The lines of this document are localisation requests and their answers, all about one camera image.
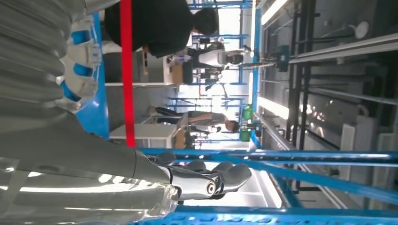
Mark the teal hanging box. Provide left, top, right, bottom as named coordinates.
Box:
left=276, top=45, right=291, bottom=73

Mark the green hanging device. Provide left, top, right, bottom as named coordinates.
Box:
left=242, top=105, right=254, bottom=121
left=239, top=127, right=251, bottom=143

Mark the person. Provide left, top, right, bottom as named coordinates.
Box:
left=104, top=0, right=220, bottom=59
left=148, top=106, right=241, bottom=135

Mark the white round ceiling fixture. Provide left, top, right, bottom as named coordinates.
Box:
left=348, top=20, right=370, bottom=40

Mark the blue metal shelf rack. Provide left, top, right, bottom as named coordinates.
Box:
left=61, top=12, right=398, bottom=225

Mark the white humanoid robot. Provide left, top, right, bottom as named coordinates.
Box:
left=183, top=40, right=251, bottom=84

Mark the black steel truss frame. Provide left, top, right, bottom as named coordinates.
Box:
left=285, top=0, right=321, bottom=151

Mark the white desk panel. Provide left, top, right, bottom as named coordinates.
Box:
left=108, top=123, right=178, bottom=149
left=104, top=51, right=175, bottom=88

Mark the grey ceiling rail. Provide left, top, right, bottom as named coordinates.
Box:
left=288, top=32, right=398, bottom=65

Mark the ceiling light strip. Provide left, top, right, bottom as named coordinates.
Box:
left=260, top=0, right=291, bottom=26
left=257, top=96, right=291, bottom=120

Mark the clear plastic cover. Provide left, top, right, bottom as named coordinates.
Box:
left=0, top=158, right=180, bottom=225

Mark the red barrier belt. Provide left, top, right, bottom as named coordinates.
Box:
left=119, top=0, right=137, bottom=148

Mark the brown cardboard box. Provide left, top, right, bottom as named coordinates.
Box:
left=174, top=128, right=187, bottom=149
left=170, top=64, right=184, bottom=84

